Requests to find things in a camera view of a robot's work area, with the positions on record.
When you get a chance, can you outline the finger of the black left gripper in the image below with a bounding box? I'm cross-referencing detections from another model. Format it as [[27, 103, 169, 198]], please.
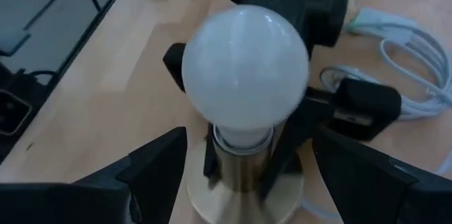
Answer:
[[258, 110, 332, 201], [203, 124, 222, 189]]

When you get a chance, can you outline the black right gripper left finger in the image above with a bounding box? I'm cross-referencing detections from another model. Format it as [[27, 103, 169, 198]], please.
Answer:
[[0, 126, 189, 224]]

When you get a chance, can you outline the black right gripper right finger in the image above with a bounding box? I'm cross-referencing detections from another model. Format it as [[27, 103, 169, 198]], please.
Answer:
[[312, 126, 452, 224]]

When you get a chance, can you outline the brass lamp socket base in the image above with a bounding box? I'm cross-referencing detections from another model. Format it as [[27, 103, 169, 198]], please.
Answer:
[[185, 121, 305, 224]]

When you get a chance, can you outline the white globe lightbulb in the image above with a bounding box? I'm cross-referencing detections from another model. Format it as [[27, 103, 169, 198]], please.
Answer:
[[181, 4, 311, 149]]

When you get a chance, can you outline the black equipment box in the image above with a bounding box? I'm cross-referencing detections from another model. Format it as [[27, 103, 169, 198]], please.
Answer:
[[0, 69, 60, 163]]

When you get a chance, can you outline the white lamp power cable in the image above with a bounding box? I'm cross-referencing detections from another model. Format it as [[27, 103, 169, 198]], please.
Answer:
[[299, 6, 452, 221]]

